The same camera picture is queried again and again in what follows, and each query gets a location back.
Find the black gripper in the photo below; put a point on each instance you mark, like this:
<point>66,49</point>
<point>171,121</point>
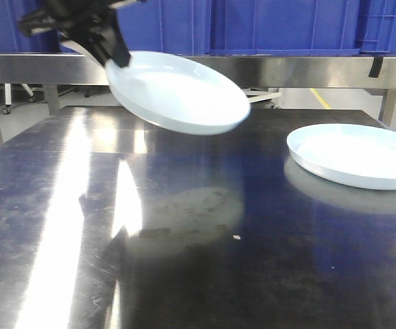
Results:
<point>84,25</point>

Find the light blue plate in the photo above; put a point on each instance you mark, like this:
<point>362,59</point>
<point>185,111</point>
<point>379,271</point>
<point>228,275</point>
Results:
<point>178,94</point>
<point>354,155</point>

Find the middle-left blue plastic bin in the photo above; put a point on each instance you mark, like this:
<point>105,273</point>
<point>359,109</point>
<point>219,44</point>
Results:
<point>177,27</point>

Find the left blue plastic bin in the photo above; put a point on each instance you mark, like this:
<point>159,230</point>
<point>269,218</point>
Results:
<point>11,38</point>

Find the middle-right blue plastic bin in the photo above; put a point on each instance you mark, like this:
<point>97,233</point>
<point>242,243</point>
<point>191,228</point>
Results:
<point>284,28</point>

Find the black tape strip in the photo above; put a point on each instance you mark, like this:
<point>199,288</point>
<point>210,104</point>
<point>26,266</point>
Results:
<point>376,67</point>

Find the right blue plastic bin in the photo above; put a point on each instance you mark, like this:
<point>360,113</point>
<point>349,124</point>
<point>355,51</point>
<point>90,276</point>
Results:
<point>376,28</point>

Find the right steel table leg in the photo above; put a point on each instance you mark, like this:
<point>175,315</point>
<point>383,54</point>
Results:
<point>387,106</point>

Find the stainless steel shelf rail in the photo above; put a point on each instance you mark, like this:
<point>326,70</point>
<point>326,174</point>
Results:
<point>260,71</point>

